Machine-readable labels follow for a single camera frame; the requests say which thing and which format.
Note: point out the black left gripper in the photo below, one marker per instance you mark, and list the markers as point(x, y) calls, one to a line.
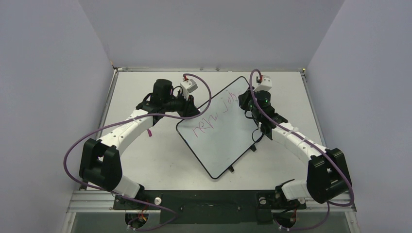
point(189, 109)

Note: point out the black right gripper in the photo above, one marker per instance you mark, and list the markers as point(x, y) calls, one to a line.
point(245, 99)

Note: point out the black framed whiteboard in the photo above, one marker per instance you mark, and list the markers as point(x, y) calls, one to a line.
point(223, 134)

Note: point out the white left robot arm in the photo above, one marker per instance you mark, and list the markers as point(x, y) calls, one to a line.
point(100, 163)

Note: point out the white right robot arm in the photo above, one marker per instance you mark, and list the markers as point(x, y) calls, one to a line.
point(328, 179)

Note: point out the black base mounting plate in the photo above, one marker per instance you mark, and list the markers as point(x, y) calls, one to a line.
point(211, 206)

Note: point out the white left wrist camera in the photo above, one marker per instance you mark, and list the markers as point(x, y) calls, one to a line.
point(188, 86)

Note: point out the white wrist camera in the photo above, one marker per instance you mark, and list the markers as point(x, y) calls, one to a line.
point(188, 86)
point(264, 83)

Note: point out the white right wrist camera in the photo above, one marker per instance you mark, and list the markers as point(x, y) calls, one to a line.
point(264, 83)

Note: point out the aluminium front rail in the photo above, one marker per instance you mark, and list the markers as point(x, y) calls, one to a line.
point(93, 201)

